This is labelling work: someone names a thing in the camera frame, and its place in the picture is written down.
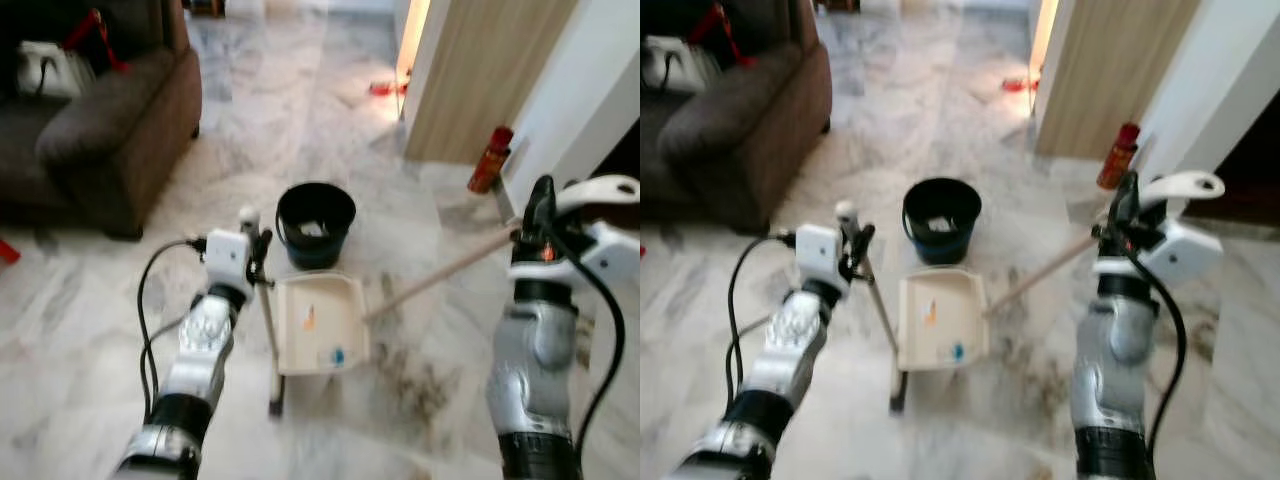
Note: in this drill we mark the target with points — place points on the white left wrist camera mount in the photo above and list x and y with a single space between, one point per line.
227 260
820 255

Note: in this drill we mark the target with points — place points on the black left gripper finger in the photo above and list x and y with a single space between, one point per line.
863 240
264 244

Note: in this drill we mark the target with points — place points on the red spray can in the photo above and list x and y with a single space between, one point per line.
490 165
1118 160

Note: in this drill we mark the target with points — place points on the wooden broom with white tip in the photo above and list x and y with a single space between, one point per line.
268 330
885 320

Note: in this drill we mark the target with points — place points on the light wooden door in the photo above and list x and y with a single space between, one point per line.
1110 70
480 80

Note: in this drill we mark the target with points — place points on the grey metal door track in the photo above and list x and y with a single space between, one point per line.
503 208

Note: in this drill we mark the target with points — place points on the dark brown sofa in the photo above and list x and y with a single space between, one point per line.
100 150
740 140

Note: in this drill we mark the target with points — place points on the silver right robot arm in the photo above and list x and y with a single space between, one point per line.
1110 350
535 360

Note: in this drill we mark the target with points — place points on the white bag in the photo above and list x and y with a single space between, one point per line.
680 65
50 70

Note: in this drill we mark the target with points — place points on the small red floor object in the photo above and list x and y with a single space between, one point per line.
1015 84
382 88

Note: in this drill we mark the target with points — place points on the dark wooden furniture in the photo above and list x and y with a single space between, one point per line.
838 5
205 6

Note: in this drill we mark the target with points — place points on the white paper scrap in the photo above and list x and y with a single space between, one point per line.
312 229
940 224

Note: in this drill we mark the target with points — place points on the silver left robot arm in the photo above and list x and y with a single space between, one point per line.
800 335
205 340

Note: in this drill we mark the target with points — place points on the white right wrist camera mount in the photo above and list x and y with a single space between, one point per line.
1190 250
610 255

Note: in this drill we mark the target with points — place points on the black and blue bucket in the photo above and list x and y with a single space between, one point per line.
925 245
300 250

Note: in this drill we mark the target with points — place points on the small clear bottle blue label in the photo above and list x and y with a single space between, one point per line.
337 355
959 352

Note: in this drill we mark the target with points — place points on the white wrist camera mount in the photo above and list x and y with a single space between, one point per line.
1190 250
227 260
610 255
820 255

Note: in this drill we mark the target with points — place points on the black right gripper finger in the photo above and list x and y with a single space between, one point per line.
1125 198
541 203

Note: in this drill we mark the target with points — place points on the red plastic object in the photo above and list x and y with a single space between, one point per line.
6 252

